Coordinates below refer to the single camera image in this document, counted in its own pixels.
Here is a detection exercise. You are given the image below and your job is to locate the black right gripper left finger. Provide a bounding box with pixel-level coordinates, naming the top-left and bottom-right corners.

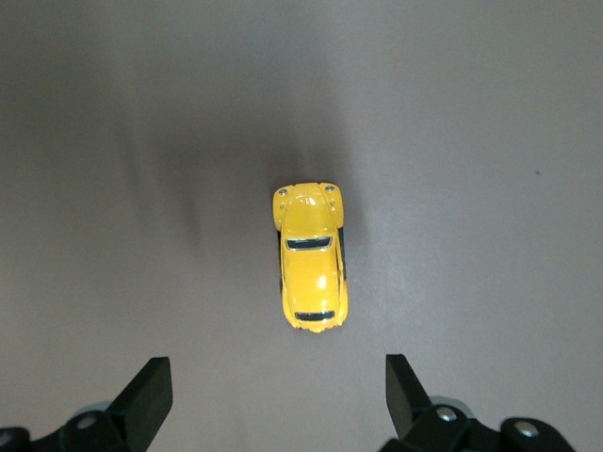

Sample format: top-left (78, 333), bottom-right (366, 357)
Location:
top-left (0, 356), bottom-right (174, 452)

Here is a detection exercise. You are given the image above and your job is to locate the yellow beetle toy car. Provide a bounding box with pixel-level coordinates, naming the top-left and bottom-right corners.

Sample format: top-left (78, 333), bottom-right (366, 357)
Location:
top-left (271, 180), bottom-right (352, 334)

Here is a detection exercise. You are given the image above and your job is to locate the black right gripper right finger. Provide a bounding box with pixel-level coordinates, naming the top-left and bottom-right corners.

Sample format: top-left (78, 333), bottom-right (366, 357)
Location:
top-left (381, 352), bottom-right (580, 452)

